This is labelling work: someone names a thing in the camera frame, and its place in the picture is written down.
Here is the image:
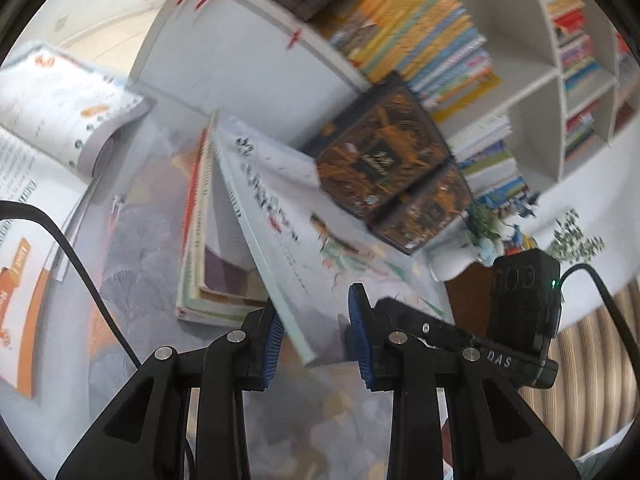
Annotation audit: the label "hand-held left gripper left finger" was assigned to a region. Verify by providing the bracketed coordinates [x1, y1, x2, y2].
[55, 305, 286, 480]

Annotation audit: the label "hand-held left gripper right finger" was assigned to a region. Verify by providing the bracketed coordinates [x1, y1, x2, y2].
[347, 282, 583, 480]

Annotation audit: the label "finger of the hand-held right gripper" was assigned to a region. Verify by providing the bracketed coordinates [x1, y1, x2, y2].
[375, 297, 488, 356]

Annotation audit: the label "white book with green figure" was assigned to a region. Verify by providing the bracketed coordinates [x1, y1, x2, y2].
[212, 110, 456, 368]

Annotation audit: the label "stack of picture books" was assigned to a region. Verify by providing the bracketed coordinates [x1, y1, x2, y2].
[175, 110, 273, 331]

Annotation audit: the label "row of pale spine books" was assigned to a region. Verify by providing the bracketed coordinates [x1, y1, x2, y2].
[447, 110, 531, 206]

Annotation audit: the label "rows of colourful shelf books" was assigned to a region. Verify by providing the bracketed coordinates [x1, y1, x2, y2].
[545, 0, 640, 161]

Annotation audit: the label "row of colourful thin books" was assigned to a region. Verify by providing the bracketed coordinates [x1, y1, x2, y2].
[310, 0, 501, 126]

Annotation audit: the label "brown wooden cabinet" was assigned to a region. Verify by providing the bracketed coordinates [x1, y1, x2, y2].
[442, 260, 496, 341]

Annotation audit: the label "green leafy plant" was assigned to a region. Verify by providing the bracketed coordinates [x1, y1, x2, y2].
[547, 207, 608, 263]

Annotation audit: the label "dark ornate encyclopedia book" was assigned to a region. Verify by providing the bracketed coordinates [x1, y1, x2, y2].
[370, 160, 473, 256]
[300, 71, 451, 221]

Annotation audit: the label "leaf patterned tablecloth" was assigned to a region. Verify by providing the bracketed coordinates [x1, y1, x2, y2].
[85, 125, 451, 480]

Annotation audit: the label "white bookshelf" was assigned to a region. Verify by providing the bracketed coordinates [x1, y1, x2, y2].
[127, 0, 640, 186]

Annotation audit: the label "open white book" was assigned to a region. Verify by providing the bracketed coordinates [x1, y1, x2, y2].
[0, 42, 156, 281]

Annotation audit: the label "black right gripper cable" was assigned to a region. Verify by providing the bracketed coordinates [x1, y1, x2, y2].
[559, 262, 640, 356]

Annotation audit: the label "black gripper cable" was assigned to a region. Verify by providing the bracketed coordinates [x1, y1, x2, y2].
[0, 200, 197, 480]
[559, 262, 640, 356]

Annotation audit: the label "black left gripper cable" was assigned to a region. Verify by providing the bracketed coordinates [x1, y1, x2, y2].
[0, 200, 197, 480]

